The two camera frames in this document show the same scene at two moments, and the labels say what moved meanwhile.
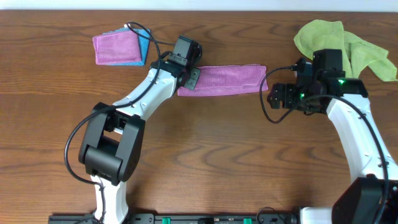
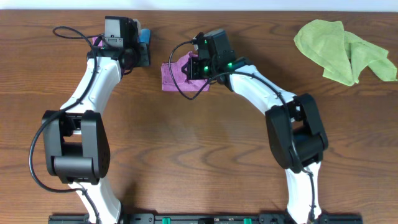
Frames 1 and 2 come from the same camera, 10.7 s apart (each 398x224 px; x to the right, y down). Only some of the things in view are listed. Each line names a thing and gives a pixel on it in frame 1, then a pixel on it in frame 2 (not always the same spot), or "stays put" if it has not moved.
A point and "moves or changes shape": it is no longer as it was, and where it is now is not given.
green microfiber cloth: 329,35 stays put
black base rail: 223,218 stays put
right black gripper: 286,96 to 189,69
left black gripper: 193,79 to 145,54
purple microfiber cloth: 215,80 moves or changes shape
